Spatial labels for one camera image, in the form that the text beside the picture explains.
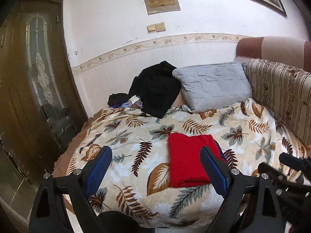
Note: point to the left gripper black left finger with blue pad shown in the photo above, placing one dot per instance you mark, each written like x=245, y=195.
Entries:
x=49, y=211

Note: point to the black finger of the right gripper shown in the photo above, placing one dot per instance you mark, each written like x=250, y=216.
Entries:
x=298, y=164
x=277, y=174

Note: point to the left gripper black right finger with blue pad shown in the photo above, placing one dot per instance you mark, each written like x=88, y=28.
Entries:
x=250, y=203

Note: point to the red and blue sweater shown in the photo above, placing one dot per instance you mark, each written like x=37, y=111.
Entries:
x=186, y=169

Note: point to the striped brown floral cushion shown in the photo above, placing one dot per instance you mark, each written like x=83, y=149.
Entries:
x=285, y=91

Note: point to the leaf-patterned beige blanket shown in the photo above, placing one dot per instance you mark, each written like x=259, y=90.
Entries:
x=137, y=182

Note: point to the grey quilted pillow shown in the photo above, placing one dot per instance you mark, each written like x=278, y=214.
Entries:
x=206, y=87

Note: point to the brown door with glass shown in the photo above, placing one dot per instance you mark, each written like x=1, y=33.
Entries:
x=40, y=109

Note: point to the pink upholstered headboard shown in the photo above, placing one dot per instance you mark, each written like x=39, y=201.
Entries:
x=290, y=51

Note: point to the small purple cloth pile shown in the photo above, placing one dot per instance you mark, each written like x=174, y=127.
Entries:
x=133, y=102

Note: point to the large black garment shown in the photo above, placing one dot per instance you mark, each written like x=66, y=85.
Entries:
x=157, y=88

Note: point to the small black cloth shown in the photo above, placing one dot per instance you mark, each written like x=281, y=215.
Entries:
x=116, y=100

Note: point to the beige wall switch right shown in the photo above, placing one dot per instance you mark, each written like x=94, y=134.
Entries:
x=160, y=27

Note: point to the beige wall switch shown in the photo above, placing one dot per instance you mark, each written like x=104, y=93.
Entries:
x=151, y=28
x=160, y=27

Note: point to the beige wall switch left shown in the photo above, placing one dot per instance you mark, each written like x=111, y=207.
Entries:
x=151, y=28

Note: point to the framed wall panel box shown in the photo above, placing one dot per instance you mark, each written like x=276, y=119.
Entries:
x=160, y=6

